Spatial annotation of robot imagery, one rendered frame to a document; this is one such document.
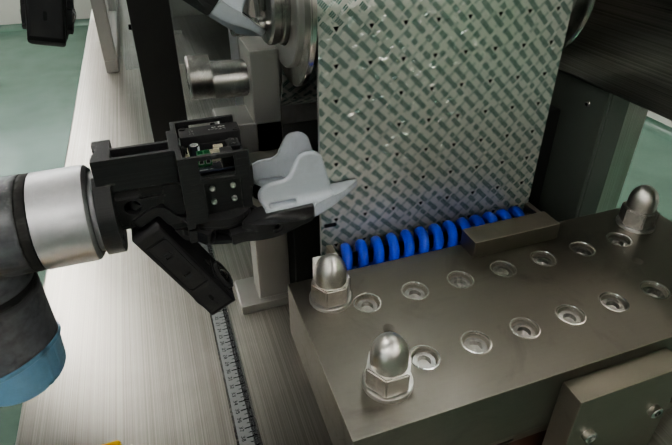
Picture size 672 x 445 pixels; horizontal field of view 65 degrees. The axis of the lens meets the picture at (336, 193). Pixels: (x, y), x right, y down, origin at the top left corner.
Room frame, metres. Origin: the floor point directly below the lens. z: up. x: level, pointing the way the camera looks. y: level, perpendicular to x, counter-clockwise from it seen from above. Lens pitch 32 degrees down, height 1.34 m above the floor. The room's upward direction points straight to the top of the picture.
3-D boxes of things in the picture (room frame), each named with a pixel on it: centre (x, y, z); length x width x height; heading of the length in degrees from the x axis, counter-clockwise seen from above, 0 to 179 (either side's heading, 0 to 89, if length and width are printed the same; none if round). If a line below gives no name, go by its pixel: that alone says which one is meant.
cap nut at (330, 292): (0.34, 0.00, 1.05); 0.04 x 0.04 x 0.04
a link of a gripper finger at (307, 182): (0.39, 0.02, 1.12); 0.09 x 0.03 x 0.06; 108
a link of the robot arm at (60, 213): (0.34, 0.20, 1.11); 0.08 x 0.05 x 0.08; 19
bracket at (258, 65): (0.48, 0.09, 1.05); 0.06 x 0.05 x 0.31; 109
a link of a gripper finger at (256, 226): (0.37, 0.06, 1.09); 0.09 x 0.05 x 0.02; 108
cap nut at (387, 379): (0.25, -0.04, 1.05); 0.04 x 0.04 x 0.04
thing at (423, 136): (0.45, -0.10, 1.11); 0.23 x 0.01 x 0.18; 109
